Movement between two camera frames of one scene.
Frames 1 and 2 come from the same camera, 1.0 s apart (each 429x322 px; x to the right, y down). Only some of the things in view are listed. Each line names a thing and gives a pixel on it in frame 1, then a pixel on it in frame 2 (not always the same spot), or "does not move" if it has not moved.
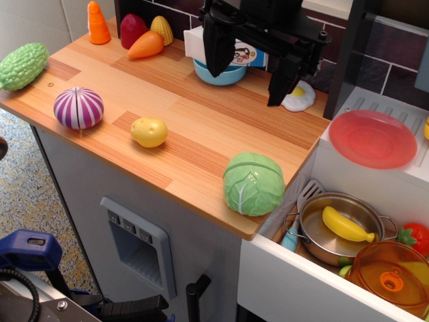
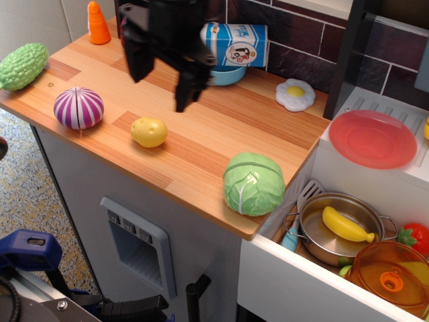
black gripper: (280, 23) -> (169, 32)
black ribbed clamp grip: (143, 309) does not move
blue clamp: (31, 251) does not move
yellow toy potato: (149, 132) does not move
